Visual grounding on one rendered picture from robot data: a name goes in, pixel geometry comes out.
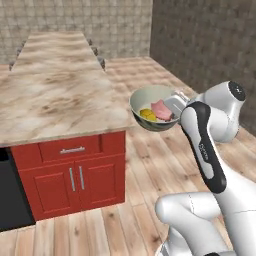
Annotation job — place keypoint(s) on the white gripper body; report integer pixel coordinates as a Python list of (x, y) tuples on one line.
[(177, 102)]

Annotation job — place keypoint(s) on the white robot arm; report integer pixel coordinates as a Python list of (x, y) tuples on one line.
[(233, 200)]

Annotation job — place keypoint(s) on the pink steak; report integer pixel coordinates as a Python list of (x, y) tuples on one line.
[(161, 110)]

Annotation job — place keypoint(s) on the yellow lemon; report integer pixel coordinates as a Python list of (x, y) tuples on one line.
[(148, 114)]

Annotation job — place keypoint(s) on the pale green bowl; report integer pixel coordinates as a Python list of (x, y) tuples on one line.
[(151, 126)]

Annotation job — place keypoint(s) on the red counter cabinet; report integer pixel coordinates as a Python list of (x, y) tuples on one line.
[(113, 143)]

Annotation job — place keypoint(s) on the dark stool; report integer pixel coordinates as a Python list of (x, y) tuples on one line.
[(89, 41), (95, 51), (101, 63), (24, 42), (19, 51)]

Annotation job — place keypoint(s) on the red cupboard door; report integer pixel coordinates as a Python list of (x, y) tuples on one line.
[(103, 180), (46, 190)]

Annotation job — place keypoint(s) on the red drawer front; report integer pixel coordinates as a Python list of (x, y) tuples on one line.
[(50, 150)]

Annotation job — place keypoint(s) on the black dishwasher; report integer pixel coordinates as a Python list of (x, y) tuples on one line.
[(13, 193)]

